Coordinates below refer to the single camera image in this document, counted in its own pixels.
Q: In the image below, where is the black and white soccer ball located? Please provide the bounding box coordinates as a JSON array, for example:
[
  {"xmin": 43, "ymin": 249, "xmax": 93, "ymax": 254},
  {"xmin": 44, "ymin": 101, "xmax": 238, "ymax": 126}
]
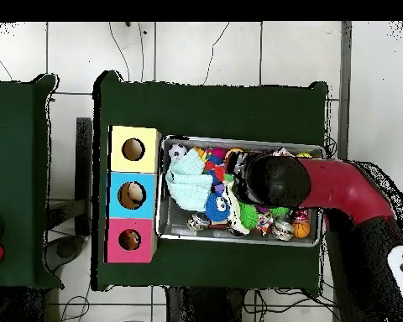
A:
[{"xmin": 167, "ymin": 143, "xmax": 188, "ymax": 160}]

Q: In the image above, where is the grey floor stand base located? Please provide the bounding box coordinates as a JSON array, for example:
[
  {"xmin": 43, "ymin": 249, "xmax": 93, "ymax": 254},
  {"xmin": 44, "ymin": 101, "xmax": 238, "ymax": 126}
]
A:
[{"xmin": 44, "ymin": 234, "xmax": 86, "ymax": 273}]

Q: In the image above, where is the wooden box with three holes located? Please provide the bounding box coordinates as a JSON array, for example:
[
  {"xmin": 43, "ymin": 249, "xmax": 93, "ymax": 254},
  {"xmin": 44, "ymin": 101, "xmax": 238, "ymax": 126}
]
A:
[{"xmin": 103, "ymin": 125, "xmax": 163, "ymax": 264}]

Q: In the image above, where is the small orange basketball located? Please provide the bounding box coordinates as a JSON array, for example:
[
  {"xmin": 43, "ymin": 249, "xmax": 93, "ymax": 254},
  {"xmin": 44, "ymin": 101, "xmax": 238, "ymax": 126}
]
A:
[{"xmin": 292, "ymin": 221, "xmax": 311, "ymax": 240}]

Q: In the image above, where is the blue spiky toy with eyes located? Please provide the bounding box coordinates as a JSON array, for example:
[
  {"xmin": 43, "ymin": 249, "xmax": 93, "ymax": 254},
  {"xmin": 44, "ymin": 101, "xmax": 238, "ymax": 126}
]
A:
[{"xmin": 204, "ymin": 192, "xmax": 231, "ymax": 222}]

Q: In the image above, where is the small colourful patterned cloth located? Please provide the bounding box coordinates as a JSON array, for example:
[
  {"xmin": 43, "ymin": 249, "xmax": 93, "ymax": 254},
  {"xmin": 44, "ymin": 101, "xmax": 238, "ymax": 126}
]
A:
[{"xmin": 254, "ymin": 213, "xmax": 275, "ymax": 236}]

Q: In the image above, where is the black upright panel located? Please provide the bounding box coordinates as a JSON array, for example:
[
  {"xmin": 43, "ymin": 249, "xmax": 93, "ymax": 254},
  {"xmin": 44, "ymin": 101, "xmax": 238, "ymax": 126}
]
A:
[{"xmin": 75, "ymin": 117, "xmax": 93, "ymax": 237}]

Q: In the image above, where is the mint green knitted cloth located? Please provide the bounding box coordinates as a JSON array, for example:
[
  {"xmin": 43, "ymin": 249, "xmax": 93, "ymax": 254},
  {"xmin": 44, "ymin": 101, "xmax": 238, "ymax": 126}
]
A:
[{"xmin": 165, "ymin": 147, "xmax": 214, "ymax": 213}]

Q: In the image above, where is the silver wire mesh bin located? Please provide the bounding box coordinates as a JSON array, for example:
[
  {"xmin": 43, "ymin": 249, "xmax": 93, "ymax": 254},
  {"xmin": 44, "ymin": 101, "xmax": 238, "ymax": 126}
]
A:
[{"xmin": 154, "ymin": 135, "xmax": 325, "ymax": 248}]

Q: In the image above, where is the dark green table cloth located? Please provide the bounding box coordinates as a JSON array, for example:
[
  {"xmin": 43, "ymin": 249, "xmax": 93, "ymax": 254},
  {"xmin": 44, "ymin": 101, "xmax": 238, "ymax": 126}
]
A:
[
  {"xmin": 0, "ymin": 74, "xmax": 65, "ymax": 291},
  {"xmin": 91, "ymin": 70, "xmax": 330, "ymax": 292}
]

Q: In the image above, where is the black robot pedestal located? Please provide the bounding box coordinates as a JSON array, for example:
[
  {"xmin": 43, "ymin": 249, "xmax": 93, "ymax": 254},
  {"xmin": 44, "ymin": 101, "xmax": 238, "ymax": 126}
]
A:
[{"xmin": 165, "ymin": 287, "xmax": 246, "ymax": 322}]

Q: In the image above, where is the crushed silver drink can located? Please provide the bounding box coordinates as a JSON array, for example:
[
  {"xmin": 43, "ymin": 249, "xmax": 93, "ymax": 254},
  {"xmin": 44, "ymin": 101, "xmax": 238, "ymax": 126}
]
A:
[{"xmin": 186, "ymin": 214, "xmax": 209, "ymax": 232}]

